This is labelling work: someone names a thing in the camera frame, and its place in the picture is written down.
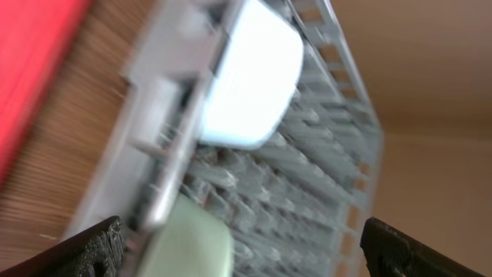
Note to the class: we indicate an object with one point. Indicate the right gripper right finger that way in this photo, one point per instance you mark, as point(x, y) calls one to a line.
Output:
point(391, 253)

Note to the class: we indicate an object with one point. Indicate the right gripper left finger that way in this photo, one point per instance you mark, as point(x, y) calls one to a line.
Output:
point(96, 251)

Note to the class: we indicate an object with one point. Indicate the green small bowl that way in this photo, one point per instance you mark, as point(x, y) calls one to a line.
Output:
point(193, 243)

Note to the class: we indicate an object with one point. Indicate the light blue bowl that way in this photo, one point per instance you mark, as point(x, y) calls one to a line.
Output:
point(255, 81)

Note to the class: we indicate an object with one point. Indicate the grey dishwasher rack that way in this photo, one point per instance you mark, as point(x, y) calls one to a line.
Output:
point(294, 200)

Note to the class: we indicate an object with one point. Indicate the red serving tray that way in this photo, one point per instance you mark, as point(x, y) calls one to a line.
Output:
point(35, 37)

